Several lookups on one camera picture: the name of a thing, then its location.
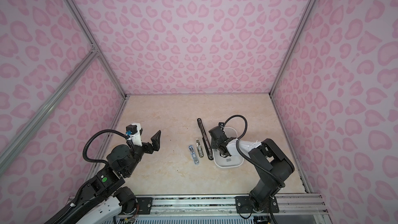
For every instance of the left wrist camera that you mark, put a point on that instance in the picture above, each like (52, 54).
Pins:
(133, 133)

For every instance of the left mounting plate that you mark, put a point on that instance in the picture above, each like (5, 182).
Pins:
(144, 205)

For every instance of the blue mini stapler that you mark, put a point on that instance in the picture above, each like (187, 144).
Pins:
(193, 155)

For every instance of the black stapler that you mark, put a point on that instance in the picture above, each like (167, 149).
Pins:
(205, 140)

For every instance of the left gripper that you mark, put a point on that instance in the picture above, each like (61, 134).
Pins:
(155, 143)

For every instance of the white plastic bin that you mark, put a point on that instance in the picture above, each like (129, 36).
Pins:
(234, 161)

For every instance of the right mounting plate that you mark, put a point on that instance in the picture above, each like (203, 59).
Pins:
(248, 205)

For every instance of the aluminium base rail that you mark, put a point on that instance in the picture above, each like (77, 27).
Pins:
(227, 209)

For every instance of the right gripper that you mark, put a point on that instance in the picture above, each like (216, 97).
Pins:
(213, 143)

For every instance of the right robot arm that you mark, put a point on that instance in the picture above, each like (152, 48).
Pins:
(270, 162)

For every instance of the mounting plate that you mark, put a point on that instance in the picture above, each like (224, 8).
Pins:
(144, 205)
(248, 205)

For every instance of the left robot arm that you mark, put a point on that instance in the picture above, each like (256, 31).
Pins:
(108, 182)

